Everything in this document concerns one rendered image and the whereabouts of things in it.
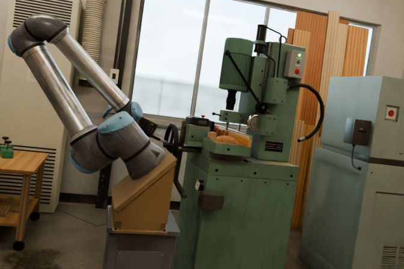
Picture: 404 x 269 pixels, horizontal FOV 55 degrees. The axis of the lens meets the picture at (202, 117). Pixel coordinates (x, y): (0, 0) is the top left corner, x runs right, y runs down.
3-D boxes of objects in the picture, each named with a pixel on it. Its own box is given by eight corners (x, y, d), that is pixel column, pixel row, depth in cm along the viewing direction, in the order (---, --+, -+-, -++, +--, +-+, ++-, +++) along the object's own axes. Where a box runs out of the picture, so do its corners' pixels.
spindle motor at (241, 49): (214, 88, 242) (220, 38, 241) (239, 92, 248) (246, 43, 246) (223, 89, 226) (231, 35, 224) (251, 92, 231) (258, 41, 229)
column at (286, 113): (242, 153, 255) (258, 44, 251) (272, 156, 262) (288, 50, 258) (257, 160, 234) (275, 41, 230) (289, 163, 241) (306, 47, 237)
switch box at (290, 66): (283, 76, 234) (287, 50, 233) (297, 78, 237) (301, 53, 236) (288, 76, 228) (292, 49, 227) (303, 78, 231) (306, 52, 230)
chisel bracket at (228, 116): (217, 122, 239) (219, 109, 239) (238, 125, 244) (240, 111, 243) (222, 124, 232) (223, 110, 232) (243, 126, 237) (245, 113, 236)
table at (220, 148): (171, 136, 261) (172, 127, 260) (213, 140, 270) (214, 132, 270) (198, 152, 203) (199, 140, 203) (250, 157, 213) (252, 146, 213)
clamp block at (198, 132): (180, 136, 239) (182, 122, 238) (201, 139, 243) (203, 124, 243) (187, 140, 225) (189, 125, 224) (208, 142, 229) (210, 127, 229)
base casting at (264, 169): (186, 159, 255) (187, 145, 255) (263, 166, 273) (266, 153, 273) (207, 175, 213) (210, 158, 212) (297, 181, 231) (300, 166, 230)
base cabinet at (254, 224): (171, 263, 259) (185, 158, 255) (249, 263, 277) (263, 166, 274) (189, 299, 216) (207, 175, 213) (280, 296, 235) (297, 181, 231)
